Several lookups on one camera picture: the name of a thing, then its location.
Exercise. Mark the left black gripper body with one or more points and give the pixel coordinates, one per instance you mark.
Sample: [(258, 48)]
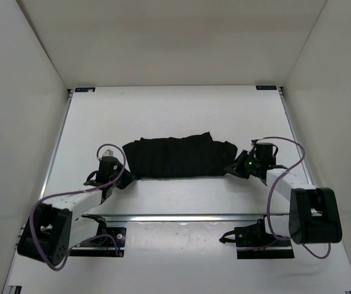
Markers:
[(116, 176)]

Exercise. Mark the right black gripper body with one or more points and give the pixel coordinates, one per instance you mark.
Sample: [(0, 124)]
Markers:
[(252, 163)]

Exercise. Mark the black pleated skirt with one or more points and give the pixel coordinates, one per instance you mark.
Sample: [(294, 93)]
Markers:
[(189, 157)]

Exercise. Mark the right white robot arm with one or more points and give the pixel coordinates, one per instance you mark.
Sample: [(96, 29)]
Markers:
[(313, 216)]

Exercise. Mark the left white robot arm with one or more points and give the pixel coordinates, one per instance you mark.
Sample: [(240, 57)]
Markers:
[(57, 223)]

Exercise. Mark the right blue corner label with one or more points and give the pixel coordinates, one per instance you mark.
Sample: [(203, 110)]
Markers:
[(266, 87)]

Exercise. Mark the blue corner label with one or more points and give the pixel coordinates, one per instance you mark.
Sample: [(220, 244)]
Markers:
[(84, 89), (266, 87)]

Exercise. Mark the left blue corner label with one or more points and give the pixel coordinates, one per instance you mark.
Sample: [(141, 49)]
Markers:
[(84, 89)]

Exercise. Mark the aluminium front rail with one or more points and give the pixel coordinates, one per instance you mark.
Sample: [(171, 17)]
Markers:
[(181, 217)]

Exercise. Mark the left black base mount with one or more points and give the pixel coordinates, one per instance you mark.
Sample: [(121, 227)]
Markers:
[(109, 240)]

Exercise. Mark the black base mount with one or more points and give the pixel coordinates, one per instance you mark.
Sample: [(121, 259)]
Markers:
[(109, 240), (254, 243)]

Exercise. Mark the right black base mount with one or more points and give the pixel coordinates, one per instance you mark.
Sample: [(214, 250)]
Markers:
[(254, 243)]

